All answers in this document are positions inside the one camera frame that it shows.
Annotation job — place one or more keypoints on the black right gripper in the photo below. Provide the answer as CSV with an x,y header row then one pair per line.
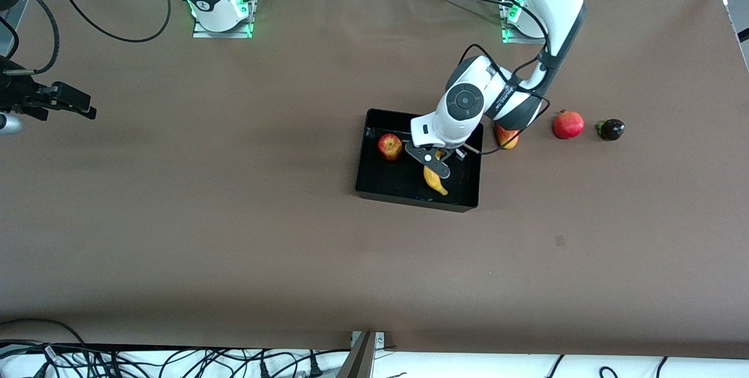
x,y
16,99

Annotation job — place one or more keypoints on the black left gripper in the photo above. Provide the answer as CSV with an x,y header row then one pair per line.
x,y
458,152

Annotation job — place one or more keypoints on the yellow banana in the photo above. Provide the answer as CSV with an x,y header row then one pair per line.
x,y
436,186

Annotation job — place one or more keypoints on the black plastic box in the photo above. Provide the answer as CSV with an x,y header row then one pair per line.
x,y
398,182

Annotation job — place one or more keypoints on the red apple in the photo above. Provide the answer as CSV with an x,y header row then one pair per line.
x,y
390,147

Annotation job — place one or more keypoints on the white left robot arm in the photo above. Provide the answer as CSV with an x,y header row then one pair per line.
x,y
468,100

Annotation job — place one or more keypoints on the red yellow mango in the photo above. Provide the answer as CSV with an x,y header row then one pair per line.
x,y
508,139

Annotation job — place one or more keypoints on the red pomegranate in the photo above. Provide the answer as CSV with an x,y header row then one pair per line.
x,y
569,125

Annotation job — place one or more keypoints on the brown table cover sheet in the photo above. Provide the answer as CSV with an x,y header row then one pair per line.
x,y
234,249

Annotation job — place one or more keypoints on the black power plug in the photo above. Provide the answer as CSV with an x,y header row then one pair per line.
x,y
314,367
264,370

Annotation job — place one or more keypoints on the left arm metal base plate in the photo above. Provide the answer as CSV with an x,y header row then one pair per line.
x,y
510,38

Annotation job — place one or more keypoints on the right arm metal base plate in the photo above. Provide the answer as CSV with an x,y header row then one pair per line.
x,y
222,34

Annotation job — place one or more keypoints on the silver strut bracket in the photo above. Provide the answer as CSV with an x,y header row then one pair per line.
x,y
380,340

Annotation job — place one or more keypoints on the grey metal camera strut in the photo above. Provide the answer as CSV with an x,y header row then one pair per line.
x,y
360,361

